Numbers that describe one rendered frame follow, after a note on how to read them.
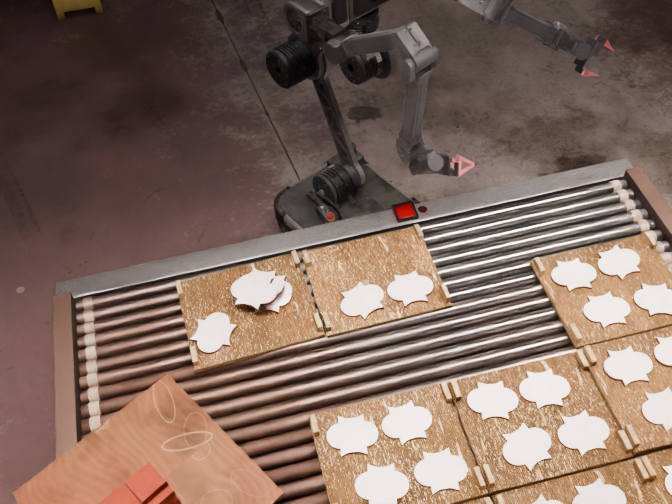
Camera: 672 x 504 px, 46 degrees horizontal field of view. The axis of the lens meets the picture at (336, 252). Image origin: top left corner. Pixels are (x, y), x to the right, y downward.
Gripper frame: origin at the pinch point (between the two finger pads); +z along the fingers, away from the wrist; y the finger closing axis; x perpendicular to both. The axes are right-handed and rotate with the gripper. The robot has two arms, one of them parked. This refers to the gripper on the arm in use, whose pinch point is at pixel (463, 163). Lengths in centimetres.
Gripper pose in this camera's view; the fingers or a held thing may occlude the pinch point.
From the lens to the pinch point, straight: 272.1
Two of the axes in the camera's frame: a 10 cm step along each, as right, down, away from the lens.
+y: 4.3, 1.9, -8.8
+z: 9.0, -1.0, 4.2
